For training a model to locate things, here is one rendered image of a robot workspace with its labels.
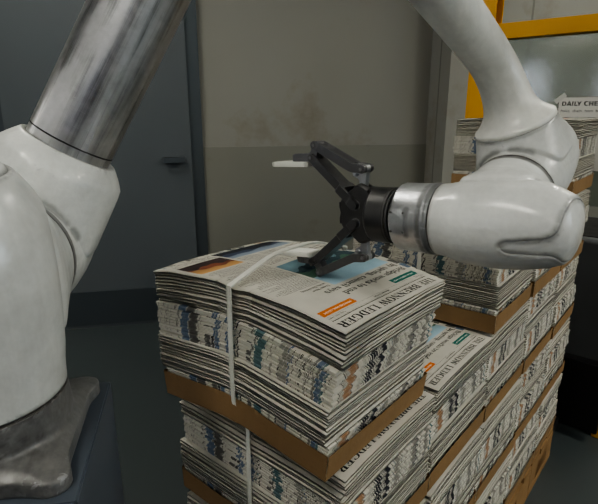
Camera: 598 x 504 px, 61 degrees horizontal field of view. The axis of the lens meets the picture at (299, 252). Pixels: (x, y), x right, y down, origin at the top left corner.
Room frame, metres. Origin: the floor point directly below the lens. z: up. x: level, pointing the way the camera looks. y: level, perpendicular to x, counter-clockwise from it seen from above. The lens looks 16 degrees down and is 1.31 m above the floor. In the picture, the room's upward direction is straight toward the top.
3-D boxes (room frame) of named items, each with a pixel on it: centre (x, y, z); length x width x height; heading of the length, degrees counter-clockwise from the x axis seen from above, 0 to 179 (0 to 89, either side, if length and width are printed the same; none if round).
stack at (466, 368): (1.15, -0.29, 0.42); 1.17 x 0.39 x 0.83; 140
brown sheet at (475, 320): (1.25, -0.37, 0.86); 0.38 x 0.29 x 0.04; 51
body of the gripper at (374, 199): (0.69, -0.10, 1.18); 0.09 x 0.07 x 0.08; 50
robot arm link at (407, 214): (0.64, -0.16, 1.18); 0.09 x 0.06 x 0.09; 140
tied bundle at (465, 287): (1.25, -0.37, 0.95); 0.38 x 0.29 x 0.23; 51
